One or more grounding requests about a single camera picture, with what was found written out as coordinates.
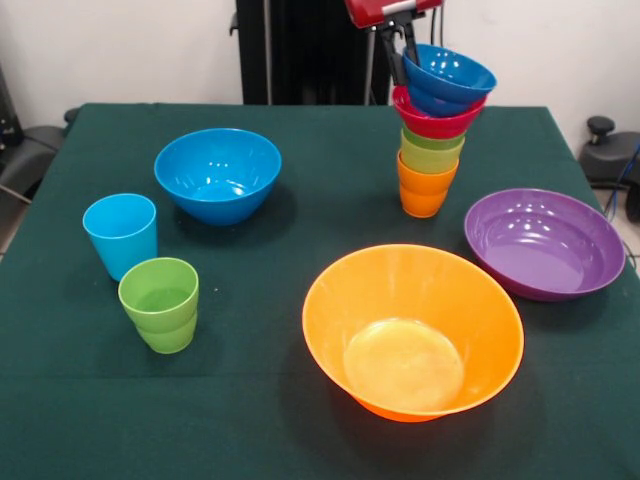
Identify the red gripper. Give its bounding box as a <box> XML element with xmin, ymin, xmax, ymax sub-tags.
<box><xmin>344</xmin><ymin>0</ymin><xmax>445</xmax><ymax>87</ymax></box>

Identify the orange cup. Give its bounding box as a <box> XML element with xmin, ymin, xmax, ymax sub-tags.
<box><xmin>399</xmin><ymin>187</ymin><xmax>449</xmax><ymax>220</ymax></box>
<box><xmin>396</xmin><ymin>151</ymin><xmax>460</xmax><ymax>198</ymax></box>

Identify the light blue bowl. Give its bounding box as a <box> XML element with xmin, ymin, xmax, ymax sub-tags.
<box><xmin>153</xmin><ymin>127</ymin><xmax>283</xmax><ymax>227</ymax></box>

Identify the black pedestal base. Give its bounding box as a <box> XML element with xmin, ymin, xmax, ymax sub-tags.
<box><xmin>0</xmin><ymin>59</ymin><xmax>69</xmax><ymax>201</ymax></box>
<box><xmin>578</xmin><ymin>115</ymin><xmax>640</xmax><ymax>224</ymax></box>

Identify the pink-red small bowl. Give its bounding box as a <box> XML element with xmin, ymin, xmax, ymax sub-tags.
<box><xmin>392</xmin><ymin>84</ymin><xmax>489</xmax><ymax>141</ymax></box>

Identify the light green cup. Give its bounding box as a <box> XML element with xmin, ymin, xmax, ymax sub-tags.
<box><xmin>133</xmin><ymin>315</ymin><xmax>198</xmax><ymax>356</ymax></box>
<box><xmin>117</xmin><ymin>256</ymin><xmax>200</xmax><ymax>334</ymax></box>

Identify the dark green tablecloth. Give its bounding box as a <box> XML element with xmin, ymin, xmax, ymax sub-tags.
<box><xmin>0</xmin><ymin>102</ymin><xmax>640</xmax><ymax>480</ymax></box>

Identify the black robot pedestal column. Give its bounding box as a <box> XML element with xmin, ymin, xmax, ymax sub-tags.
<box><xmin>229</xmin><ymin>0</ymin><xmax>416</xmax><ymax>106</ymax></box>

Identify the yellow translucent cup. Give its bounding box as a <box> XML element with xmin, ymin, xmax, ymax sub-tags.
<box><xmin>399</xmin><ymin>134</ymin><xmax>466</xmax><ymax>175</ymax></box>

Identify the large orange bowl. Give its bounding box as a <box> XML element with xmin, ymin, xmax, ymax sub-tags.
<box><xmin>301</xmin><ymin>243</ymin><xmax>526</xmax><ymax>424</ymax></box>

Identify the light blue cup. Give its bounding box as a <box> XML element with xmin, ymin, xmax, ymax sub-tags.
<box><xmin>82</xmin><ymin>192</ymin><xmax>159</xmax><ymax>283</ymax></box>

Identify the dark blue small bowl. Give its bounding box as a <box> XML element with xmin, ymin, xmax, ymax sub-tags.
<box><xmin>401</xmin><ymin>43</ymin><xmax>499</xmax><ymax>119</ymax></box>

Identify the purple bowl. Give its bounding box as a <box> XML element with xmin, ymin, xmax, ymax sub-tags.
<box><xmin>463</xmin><ymin>187</ymin><xmax>627</xmax><ymax>303</ymax></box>

